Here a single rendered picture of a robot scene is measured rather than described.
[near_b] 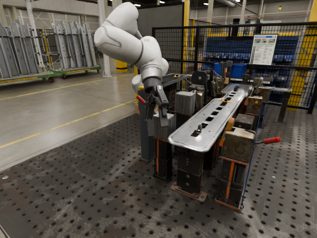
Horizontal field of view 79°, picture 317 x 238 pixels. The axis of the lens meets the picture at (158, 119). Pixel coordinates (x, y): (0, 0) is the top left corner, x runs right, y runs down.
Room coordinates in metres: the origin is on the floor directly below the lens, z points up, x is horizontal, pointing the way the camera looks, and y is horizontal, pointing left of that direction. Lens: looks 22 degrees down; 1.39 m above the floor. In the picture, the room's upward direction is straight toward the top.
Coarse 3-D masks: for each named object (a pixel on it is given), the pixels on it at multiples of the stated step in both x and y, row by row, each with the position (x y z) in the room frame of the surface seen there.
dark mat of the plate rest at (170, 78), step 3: (168, 75) 1.40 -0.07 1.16; (171, 75) 1.40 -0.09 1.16; (174, 75) 1.40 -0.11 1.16; (183, 75) 1.40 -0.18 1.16; (165, 78) 1.27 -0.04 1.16; (168, 78) 1.27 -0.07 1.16; (171, 78) 1.27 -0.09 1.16; (174, 78) 1.27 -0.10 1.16; (177, 78) 1.27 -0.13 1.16; (162, 81) 1.18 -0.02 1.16; (165, 81) 1.18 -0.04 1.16; (168, 81) 1.18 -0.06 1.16
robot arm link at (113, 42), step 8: (96, 32) 0.76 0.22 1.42; (104, 32) 0.74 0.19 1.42; (112, 32) 0.74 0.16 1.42; (120, 32) 0.76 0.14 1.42; (96, 40) 0.75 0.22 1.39; (104, 40) 0.73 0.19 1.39; (112, 40) 0.73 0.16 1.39; (120, 40) 0.75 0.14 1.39; (128, 40) 0.77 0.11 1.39; (136, 40) 0.80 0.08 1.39; (104, 48) 0.74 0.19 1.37; (112, 48) 0.74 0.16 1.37; (120, 48) 0.75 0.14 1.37; (128, 48) 0.76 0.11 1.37; (136, 48) 0.78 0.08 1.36; (112, 56) 0.76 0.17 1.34; (120, 56) 0.76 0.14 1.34; (128, 56) 0.77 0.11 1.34; (136, 56) 0.79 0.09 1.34
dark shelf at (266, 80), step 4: (192, 72) 2.39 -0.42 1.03; (216, 76) 2.12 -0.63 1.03; (252, 76) 2.09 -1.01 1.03; (256, 76) 2.09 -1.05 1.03; (232, 80) 2.03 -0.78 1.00; (236, 80) 2.01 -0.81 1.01; (240, 80) 1.99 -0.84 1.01; (248, 80) 1.95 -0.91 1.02; (252, 80) 1.93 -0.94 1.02; (264, 80) 1.88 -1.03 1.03; (268, 80) 1.88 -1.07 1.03; (272, 80) 1.89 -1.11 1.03
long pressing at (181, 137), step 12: (240, 84) 1.85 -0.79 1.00; (228, 96) 1.41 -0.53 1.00; (240, 96) 1.41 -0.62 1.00; (204, 108) 1.13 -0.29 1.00; (216, 108) 1.14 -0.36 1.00; (228, 108) 1.14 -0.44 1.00; (192, 120) 0.94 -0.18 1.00; (204, 120) 0.94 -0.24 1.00; (216, 120) 0.94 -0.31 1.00; (180, 132) 0.80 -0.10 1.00; (192, 132) 0.80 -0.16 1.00; (204, 132) 0.80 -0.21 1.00; (216, 132) 0.80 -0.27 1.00; (180, 144) 0.69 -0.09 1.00; (192, 144) 0.69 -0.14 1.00; (204, 144) 0.69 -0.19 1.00
